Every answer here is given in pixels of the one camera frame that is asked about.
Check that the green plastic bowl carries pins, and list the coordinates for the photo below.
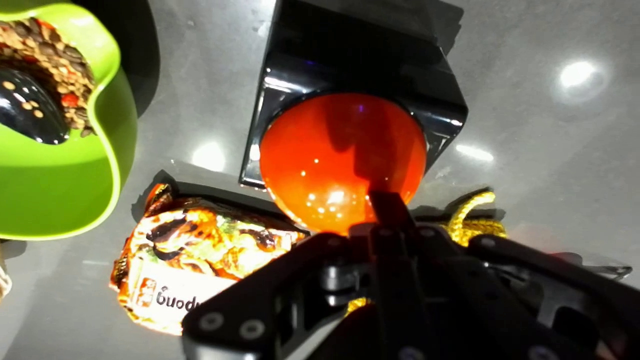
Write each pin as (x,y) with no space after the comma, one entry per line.
(60,190)

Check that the black glossy scoop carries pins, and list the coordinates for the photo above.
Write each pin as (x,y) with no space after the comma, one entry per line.
(27,110)

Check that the orange snack packet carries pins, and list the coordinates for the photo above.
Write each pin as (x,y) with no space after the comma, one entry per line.
(200,240)

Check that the orange button on black box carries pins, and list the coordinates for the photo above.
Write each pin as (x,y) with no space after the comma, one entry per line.
(340,155)

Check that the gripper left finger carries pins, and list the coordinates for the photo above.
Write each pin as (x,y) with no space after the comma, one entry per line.
(260,300)

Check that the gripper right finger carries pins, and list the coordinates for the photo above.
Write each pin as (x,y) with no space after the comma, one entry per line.
(520,280)

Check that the heap of mixed beans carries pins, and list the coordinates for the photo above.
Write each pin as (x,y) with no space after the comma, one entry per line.
(55,55)

